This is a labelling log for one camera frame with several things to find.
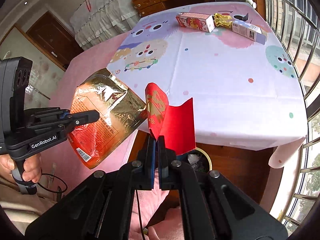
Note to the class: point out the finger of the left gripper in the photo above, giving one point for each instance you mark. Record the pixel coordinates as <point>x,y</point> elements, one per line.
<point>81,118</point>
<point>64,113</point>

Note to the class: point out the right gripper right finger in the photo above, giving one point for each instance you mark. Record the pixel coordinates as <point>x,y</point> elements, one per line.
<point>165,168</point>

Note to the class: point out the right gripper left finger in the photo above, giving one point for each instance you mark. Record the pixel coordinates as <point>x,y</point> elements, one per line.
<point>146,174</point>

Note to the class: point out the red paper envelope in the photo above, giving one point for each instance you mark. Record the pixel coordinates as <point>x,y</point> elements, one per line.
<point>174,123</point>

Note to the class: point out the orange foil snack bag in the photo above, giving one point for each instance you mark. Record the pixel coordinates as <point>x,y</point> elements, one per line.
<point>121,112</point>

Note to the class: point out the round white rim trash bin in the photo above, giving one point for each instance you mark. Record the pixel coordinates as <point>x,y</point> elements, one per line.
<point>198,159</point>

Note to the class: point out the left hand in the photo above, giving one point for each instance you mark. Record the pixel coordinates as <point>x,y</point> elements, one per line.
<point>32,168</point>

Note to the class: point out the pink trousers legs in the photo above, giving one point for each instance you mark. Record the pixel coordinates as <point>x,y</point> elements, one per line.
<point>156,214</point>

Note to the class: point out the brown wooden door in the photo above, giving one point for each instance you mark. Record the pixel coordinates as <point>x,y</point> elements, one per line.
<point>51,36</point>

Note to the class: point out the cartoon monster tablecloth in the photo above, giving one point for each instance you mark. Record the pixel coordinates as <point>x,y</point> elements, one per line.
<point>239,99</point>

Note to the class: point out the white lace covered furniture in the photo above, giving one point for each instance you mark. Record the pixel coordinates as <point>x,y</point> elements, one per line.
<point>96,21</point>

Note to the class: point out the pink strawberry milk carton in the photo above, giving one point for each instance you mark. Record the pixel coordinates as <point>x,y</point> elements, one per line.
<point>198,21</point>

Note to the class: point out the yellow gold foil wrapper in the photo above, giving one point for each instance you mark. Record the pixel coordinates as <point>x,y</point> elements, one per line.
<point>222,20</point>

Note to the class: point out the white lilac carton box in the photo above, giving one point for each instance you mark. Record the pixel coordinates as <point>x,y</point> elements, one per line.
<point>250,31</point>

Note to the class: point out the metal window bars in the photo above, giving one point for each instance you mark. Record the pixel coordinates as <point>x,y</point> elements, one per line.
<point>296,25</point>

